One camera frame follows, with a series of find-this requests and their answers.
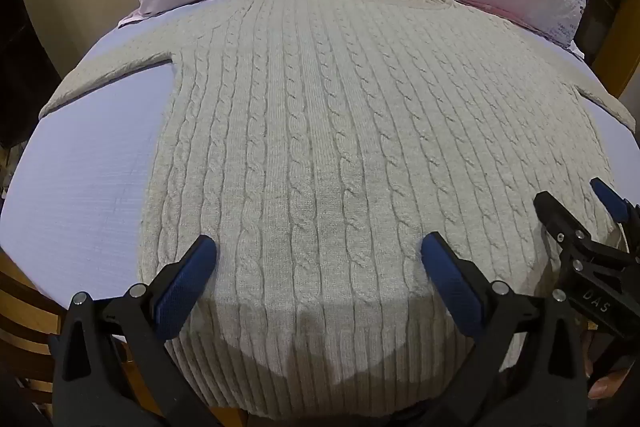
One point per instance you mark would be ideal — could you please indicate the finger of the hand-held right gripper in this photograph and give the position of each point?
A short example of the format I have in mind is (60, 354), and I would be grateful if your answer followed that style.
(608, 200)
(559, 221)

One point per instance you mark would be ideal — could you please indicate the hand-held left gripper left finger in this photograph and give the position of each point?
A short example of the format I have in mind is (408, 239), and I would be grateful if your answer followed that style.
(186, 279)

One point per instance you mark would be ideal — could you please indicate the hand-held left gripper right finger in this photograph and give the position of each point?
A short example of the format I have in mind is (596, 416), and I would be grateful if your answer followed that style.
(447, 279)

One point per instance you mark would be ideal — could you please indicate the lavender bed sheet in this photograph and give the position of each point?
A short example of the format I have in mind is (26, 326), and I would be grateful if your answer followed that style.
(85, 177)

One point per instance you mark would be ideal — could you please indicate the wooden bed frame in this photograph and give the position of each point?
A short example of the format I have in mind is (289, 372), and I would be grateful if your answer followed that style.
(607, 7)

